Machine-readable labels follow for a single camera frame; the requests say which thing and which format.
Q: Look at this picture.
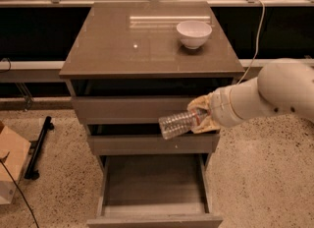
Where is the grey middle drawer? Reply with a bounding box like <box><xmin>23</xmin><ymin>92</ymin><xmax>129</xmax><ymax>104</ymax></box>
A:
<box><xmin>87</xmin><ymin>123</ymin><xmax>220</xmax><ymax>155</ymax></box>

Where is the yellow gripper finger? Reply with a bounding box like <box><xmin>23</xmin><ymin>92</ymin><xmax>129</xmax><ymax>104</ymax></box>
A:
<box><xmin>191</xmin><ymin>117</ymin><xmax>221</xmax><ymax>134</ymax></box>
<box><xmin>187</xmin><ymin>94</ymin><xmax>211</xmax><ymax>111</ymax></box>

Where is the grey drawer cabinet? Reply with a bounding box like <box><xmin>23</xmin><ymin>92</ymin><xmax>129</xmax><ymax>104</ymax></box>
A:
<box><xmin>58</xmin><ymin>0</ymin><xmax>246</xmax><ymax>228</ymax></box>

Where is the cardboard box left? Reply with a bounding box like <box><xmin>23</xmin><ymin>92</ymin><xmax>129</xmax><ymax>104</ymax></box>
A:
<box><xmin>0</xmin><ymin>122</ymin><xmax>30</xmax><ymax>204</ymax></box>

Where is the black metal stand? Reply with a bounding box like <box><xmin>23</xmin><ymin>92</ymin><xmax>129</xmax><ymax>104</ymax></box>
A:
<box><xmin>25</xmin><ymin>116</ymin><xmax>54</xmax><ymax>180</ymax></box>

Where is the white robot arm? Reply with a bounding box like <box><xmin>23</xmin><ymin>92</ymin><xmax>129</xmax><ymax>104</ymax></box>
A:
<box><xmin>187</xmin><ymin>59</ymin><xmax>314</xmax><ymax>134</ymax></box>

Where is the grey bottom drawer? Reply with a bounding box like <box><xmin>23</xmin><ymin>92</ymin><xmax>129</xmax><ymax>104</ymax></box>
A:
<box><xmin>87</xmin><ymin>154</ymin><xmax>223</xmax><ymax>228</ymax></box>

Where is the white cable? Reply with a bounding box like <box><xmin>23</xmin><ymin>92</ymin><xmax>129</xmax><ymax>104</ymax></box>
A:
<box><xmin>235</xmin><ymin>0</ymin><xmax>267</xmax><ymax>86</ymax></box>

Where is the white ceramic bowl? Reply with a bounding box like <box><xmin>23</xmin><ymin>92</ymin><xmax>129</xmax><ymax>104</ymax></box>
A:
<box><xmin>177</xmin><ymin>21</ymin><xmax>213</xmax><ymax>49</ymax></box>

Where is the grey top drawer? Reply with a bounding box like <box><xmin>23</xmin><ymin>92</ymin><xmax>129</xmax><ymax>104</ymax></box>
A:
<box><xmin>70</xmin><ymin>78</ymin><xmax>236</xmax><ymax>126</ymax></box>

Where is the black cable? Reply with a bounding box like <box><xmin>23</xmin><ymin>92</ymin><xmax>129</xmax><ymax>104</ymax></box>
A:
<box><xmin>0</xmin><ymin>157</ymin><xmax>41</xmax><ymax>228</ymax></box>

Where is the clear plastic water bottle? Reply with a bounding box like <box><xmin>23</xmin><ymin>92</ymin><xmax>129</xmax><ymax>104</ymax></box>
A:
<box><xmin>158</xmin><ymin>108</ymin><xmax>209</xmax><ymax>140</ymax></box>

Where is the grey drawer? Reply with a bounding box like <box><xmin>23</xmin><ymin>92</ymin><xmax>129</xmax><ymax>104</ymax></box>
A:
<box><xmin>87</xmin><ymin>154</ymin><xmax>223</xmax><ymax>228</ymax></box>
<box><xmin>87</xmin><ymin>123</ymin><xmax>220</xmax><ymax>155</ymax></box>
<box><xmin>70</xmin><ymin>78</ymin><xmax>236</xmax><ymax>126</ymax></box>

